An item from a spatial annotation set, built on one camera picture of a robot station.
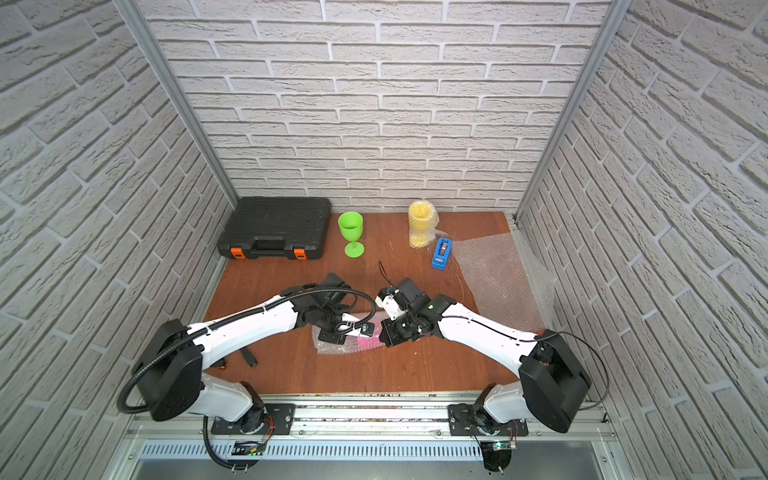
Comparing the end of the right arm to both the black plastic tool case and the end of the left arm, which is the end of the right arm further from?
the black plastic tool case

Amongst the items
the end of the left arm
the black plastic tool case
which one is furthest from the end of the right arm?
the black plastic tool case

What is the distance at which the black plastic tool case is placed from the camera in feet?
3.37

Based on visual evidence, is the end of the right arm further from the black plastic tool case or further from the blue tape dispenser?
the black plastic tool case
